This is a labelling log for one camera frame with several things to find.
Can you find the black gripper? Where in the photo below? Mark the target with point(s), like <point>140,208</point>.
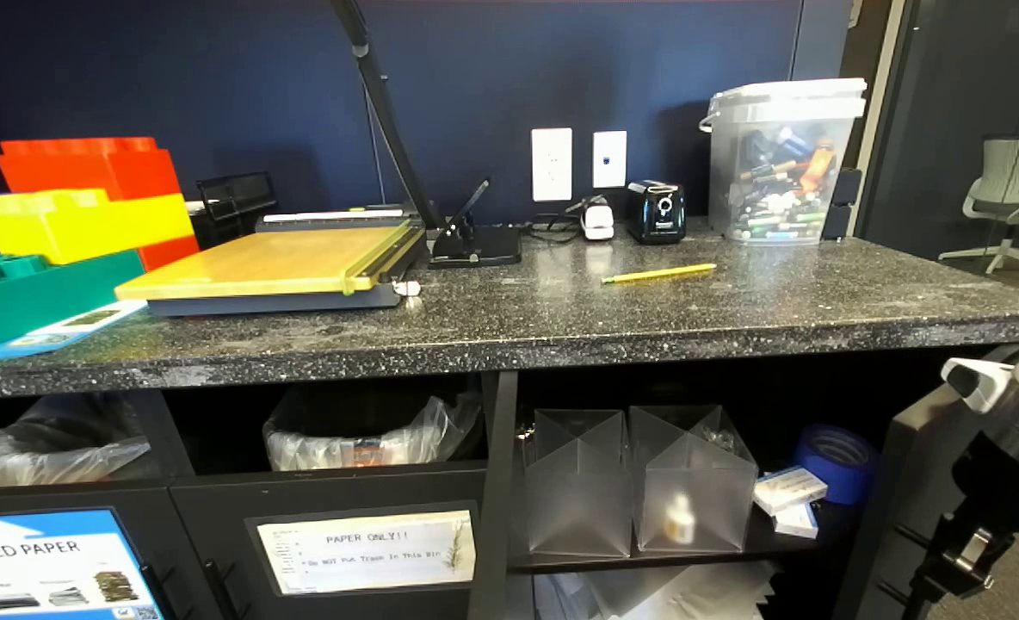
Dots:
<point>1015,495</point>

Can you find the black cabinet with granite counter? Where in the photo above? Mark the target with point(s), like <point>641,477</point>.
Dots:
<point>647,315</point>

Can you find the small white box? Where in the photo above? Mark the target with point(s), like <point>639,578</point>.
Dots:
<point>791,492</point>
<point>796,523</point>

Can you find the clear acrylic holder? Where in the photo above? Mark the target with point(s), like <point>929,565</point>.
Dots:
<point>573,495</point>
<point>695,470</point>

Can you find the small white bottle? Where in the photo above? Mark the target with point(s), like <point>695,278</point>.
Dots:
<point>678,525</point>

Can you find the black rectangular device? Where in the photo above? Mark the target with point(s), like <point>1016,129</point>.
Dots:
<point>846,204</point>

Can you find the grey office chair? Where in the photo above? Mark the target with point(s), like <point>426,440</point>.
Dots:
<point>1010,183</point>

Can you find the yellow pencil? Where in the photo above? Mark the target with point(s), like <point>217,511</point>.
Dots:
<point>658,272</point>

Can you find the clear plastic tub with lid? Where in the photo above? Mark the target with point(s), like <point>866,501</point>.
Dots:
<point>778,161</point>

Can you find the black pencil sharpener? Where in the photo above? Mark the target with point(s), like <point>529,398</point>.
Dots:
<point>657,212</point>

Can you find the small white desk device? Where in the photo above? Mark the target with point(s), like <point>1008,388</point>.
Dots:
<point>598,222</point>

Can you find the white paper only sign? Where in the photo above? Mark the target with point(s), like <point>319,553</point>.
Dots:
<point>358,553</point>

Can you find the white bin liner bag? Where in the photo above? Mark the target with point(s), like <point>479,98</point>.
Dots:
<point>65,449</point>
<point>358,444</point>

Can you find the yellow paper cutter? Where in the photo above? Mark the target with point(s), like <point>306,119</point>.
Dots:
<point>271,269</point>

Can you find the blue mixed paper sign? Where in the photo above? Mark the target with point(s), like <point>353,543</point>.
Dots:
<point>50,570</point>

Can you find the yellow plastic tray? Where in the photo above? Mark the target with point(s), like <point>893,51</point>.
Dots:
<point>84,227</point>

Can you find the green plastic tray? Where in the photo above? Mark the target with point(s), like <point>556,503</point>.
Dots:
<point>39,294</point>

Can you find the small white wall plate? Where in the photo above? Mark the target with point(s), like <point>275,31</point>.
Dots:
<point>611,161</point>

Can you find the large white wall plate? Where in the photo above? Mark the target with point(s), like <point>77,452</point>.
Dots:
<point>553,163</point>

